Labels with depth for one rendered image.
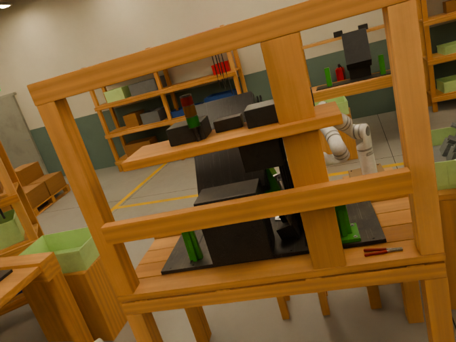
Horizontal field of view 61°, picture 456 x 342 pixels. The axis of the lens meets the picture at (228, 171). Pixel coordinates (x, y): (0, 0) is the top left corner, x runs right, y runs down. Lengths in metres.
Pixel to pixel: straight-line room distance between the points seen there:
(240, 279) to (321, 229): 0.44
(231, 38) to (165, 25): 6.56
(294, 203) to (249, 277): 0.45
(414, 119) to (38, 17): 8.62
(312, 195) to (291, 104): 0.36
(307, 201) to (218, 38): 0.70
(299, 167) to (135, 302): 1.06
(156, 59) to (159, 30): 6.53
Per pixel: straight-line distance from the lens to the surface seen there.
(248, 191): 1.76
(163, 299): 2.00
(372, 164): 2.53
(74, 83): 1.72
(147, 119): 7.86
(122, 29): 8.44
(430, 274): 1.86
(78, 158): 1.81
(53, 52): 9.40
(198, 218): 1.65
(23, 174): 8.23
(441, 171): 2.49
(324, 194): 1.55
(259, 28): 1.47
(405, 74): 1.53
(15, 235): 4.05
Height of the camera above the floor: 1.88
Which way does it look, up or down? 17 degrees down
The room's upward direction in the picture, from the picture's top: 16 degrees counter-clockwise
